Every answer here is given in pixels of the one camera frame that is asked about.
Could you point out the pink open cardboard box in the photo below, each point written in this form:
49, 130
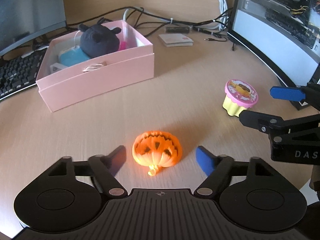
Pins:
98, 75

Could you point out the orange pumpkin toy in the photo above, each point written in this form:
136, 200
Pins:
156, 150

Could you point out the black keyboard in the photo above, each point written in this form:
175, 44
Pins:
20, 73

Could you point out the white usb battery charger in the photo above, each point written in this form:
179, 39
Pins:
57, 67

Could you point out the pink yellow cupcake toy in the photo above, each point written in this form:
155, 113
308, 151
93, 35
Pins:
239, 97

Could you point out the pink plastic strainer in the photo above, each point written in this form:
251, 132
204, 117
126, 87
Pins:
122, 45

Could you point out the white card pack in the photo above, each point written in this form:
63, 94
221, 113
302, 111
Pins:
175, 40

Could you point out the blue white packet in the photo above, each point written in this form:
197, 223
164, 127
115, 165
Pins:
72, 56

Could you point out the black plush toy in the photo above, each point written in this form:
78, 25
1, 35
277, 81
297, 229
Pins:
98, 40

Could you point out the black computer monitor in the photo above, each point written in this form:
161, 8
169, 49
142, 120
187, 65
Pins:
24, 20

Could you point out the glass panel computer case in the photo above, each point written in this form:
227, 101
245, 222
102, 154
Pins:
283, 34

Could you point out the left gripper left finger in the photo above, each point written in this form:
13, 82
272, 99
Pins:
104, 169

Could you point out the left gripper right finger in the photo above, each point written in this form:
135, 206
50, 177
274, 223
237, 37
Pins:
218, 171

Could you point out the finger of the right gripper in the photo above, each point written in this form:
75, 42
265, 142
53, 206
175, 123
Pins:
288, 93
262, 122

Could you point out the black flashlight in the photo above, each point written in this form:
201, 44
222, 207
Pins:
177, 30

